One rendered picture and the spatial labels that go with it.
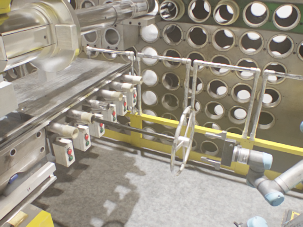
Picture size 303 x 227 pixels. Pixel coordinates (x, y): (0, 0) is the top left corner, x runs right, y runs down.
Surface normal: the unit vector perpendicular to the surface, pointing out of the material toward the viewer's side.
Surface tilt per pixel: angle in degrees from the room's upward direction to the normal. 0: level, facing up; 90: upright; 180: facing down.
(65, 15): 90
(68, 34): 90
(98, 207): 0
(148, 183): 0
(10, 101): 90
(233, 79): 90
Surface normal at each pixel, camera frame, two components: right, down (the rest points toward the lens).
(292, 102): -0.40, 0.42
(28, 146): 0.91, 0.19
